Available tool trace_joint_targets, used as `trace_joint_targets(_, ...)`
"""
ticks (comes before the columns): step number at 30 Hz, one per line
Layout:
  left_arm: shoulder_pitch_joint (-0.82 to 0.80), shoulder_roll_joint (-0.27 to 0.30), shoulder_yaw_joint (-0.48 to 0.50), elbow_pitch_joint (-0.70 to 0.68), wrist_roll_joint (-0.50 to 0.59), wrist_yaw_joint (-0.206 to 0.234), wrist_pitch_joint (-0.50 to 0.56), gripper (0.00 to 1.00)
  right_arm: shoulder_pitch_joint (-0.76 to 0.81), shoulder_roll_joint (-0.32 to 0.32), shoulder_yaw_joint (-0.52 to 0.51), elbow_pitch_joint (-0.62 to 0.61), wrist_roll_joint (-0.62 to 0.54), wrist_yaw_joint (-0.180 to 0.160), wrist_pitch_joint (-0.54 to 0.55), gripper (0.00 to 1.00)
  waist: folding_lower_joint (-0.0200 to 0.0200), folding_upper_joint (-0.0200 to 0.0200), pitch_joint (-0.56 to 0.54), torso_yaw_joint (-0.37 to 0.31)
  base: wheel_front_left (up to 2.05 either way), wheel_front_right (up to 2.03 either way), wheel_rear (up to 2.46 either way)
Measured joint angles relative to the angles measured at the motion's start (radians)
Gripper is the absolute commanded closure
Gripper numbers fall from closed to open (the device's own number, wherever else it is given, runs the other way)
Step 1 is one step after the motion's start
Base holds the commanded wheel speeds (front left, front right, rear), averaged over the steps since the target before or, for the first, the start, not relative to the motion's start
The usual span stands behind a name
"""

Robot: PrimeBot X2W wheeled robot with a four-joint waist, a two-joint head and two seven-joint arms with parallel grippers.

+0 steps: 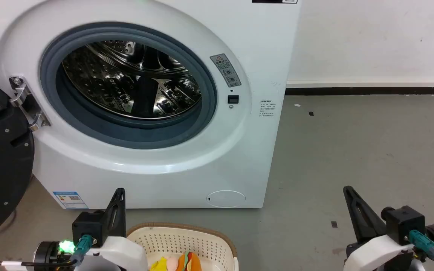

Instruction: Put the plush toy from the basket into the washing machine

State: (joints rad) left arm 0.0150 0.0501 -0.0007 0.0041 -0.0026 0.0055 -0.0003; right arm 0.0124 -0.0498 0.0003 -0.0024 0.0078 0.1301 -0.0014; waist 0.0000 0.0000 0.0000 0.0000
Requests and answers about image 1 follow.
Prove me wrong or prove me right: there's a blue energy label sticker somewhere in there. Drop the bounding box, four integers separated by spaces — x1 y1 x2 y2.
52 191 89 210

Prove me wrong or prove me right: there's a grey warning sticker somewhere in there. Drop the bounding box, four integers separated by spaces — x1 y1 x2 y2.
210 53 242 88

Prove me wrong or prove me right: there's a black wall baseboard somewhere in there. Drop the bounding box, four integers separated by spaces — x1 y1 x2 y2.
285 87 434 96

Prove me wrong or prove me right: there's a teal plug right camera cable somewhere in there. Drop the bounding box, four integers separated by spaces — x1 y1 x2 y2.
408 230 434 271

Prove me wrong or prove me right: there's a chrome door hinge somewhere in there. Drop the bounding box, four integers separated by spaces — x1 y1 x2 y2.
9 76 51 132

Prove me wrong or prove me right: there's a white front-load washing machine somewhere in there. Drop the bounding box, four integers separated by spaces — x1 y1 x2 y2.
0 0 303 210

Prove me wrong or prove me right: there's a black washing machine door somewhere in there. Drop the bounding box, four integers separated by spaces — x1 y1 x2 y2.
0 74 35 246

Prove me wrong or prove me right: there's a round drain filter cover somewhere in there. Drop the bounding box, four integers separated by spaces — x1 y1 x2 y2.
206 190 246 208

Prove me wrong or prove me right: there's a cream plastic laundry basket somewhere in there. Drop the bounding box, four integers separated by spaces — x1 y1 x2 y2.
126 222 239 271

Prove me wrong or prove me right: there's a yellow plush toy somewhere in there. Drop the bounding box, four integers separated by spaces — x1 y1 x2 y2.
149 256 168 271

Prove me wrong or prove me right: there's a small printed text label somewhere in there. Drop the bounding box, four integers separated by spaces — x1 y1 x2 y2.
260 100 276 118

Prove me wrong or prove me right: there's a grey rubber door gasket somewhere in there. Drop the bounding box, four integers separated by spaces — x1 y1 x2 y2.
39 22 218 150

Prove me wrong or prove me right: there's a stainless steel washing machine drum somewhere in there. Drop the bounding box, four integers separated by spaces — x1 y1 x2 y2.
62 40 202 121

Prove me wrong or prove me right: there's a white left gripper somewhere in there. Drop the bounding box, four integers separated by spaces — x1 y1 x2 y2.
75 188 148 271

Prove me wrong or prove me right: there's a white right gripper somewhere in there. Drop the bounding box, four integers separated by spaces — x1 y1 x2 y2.
343 186 416 271

